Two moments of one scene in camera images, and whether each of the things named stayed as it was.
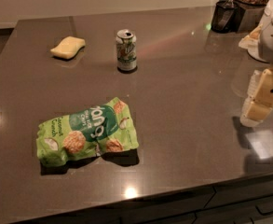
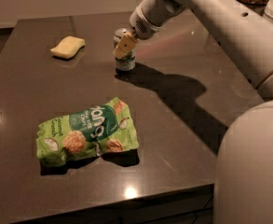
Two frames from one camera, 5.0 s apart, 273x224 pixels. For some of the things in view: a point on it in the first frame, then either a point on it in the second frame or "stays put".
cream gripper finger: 266,89 → 143,28
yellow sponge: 68,47 stays put
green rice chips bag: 86,133 stays put
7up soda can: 126,42 stays put
